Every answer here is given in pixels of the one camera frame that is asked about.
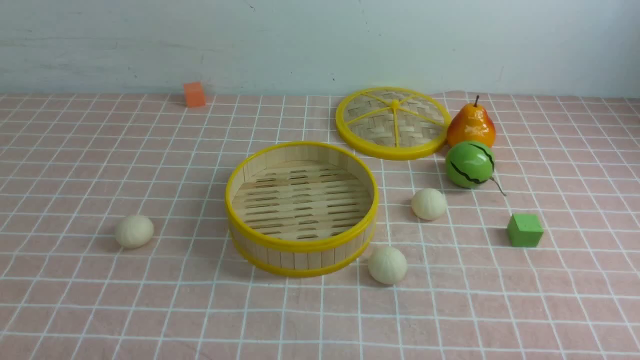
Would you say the white bun front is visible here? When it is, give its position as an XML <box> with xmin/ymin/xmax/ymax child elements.
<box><xmin>367</xmin><ymin>246</ymin><xmax>409</xmax><ymax>286</ymax></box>

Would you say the white bun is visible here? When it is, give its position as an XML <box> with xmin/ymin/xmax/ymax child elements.
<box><xmin>114</xmin><ymin>215</ymin><xmax>154</xmax><ymax>249</ymax></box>
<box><xmin>367</xmin><ymin>246</ymin><xmax>409</xmax><ymax>286</ymax></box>
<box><xmin>410</xmin><ymin>187</ymin><xmax>448</xmax><ymax>221</ymax></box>

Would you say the bamboo steamer tray yellow rim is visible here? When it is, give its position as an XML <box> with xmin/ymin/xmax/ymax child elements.
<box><xmin>224</xmin><ymin>141</ymin><xmax>379</xmax><ymax>278</ymax></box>

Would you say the woven steamer lid yellow rim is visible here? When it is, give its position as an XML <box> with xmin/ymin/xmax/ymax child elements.
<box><xmin>334</xmin><ymin>86</ymin><xmax>452</xmax><ymax>161</ymax></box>

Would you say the green toy watermelon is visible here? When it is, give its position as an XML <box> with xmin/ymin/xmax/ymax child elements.
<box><xmin>445</xmin><ymin>140</ymin><xmax>506</xmax><ymax>196</ymax></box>

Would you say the orange cube block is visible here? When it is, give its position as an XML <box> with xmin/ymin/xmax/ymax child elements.
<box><xmin>183</xmin><ymin>81</ymin><xmax>207</xmax><ymax>109</ymax></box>

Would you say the orange yellow toy pear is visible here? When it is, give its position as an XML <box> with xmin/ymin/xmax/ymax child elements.
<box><xmin>446</xmin><ymin>95</ymin><xmax>496</xmax><ymax>148</ymax></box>

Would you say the green cube block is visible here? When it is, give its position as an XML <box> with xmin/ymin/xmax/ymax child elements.
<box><xmin>507</xmin><ymin>213</ymin><xmax>544</xmax><ymax>248</ymax></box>

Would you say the pink checkered tablecloth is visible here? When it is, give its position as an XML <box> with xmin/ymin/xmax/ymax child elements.
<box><xmin>0</xmin><ymin>93</ymin><xmax>640</xmax><ymax>360</ymax></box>

